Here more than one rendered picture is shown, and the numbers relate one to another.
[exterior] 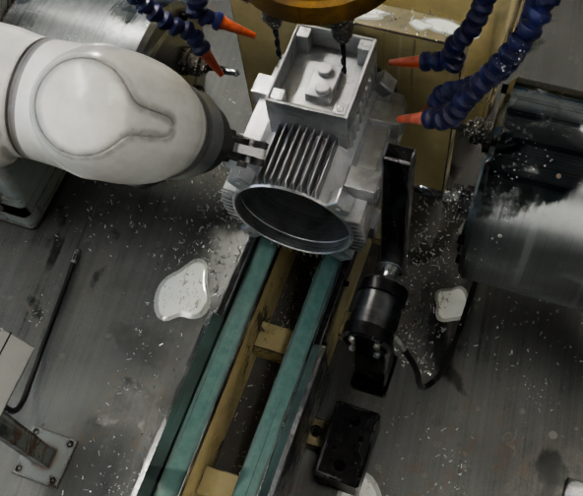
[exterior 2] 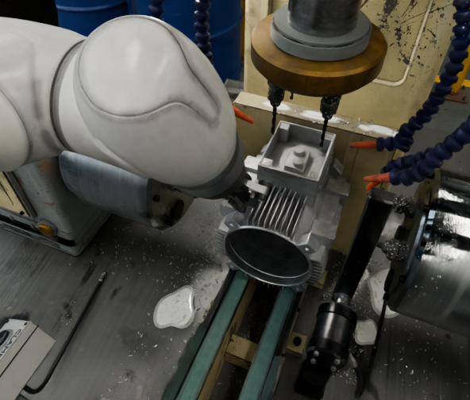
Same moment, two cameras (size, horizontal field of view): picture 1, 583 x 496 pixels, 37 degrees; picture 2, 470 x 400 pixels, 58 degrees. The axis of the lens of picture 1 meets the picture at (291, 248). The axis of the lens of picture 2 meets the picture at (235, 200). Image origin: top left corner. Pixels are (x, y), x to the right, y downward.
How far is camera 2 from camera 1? 38 cm
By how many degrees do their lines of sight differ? 14
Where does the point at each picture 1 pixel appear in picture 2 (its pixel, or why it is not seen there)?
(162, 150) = (206, 136)
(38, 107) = (82, 62)
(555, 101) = not seen: outside the picture
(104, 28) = not seen: hidden behind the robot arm
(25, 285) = (63, 294)
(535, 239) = (468, 282)
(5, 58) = (60, 44)
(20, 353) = (42, 344)
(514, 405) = not seen: outside the picture
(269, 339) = (236, 348)
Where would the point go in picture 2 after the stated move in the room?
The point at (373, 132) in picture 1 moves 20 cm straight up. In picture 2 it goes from (328, 199) to (352, 104)
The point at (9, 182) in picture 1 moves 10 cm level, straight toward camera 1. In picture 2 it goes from (64, 220) to (82, 253)
